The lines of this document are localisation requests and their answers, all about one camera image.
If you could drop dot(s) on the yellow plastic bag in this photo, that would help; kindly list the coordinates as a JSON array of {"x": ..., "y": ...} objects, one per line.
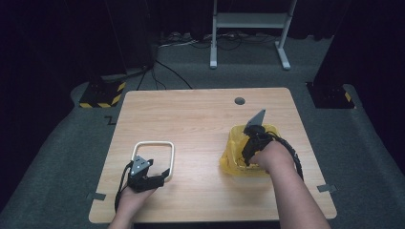
[{"x": 232, "y": 159}]

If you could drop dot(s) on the person's left hand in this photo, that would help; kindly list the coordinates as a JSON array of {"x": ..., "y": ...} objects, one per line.
[{"x": 133, "y": 202}]

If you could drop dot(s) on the white metal stand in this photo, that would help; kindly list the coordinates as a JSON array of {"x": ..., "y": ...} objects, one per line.
[{"x": 250, "y": 20}]

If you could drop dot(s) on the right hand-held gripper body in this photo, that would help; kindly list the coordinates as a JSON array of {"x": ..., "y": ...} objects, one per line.
[{"x": 254, "y": 141}]

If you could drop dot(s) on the person's right hand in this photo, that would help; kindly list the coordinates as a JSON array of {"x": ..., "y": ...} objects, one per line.
[{"x": 275, "y": 157}]

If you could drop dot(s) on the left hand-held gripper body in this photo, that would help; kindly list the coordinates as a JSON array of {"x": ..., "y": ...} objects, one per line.
[{"x": 140, "y": 181}]

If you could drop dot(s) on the black yellow striped base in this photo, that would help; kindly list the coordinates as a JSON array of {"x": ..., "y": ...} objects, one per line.
[
  {"x": 329, "y": 95},
  {"x": 100, "y": 95}
]

